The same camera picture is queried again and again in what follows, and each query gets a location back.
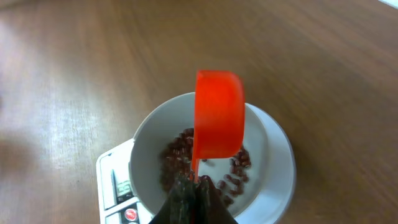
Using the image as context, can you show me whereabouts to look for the red beans in bowl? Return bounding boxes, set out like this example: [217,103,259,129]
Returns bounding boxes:
[159,128,252,207]

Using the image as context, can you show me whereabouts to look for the white digital kitchen scale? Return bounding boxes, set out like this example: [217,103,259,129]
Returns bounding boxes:
[96,104,296,224]

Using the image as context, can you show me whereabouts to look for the white round bowl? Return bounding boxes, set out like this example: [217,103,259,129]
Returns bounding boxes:
[129,92,271,223]

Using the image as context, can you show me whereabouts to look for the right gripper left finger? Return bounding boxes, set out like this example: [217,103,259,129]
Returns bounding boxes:
[149,177,196,224]

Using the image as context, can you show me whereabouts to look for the orange plastic measuring scoop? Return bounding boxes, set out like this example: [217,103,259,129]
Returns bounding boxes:
[192,70,245,182]

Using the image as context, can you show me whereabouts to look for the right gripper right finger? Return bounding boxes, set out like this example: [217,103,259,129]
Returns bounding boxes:
[195,175,238,224]

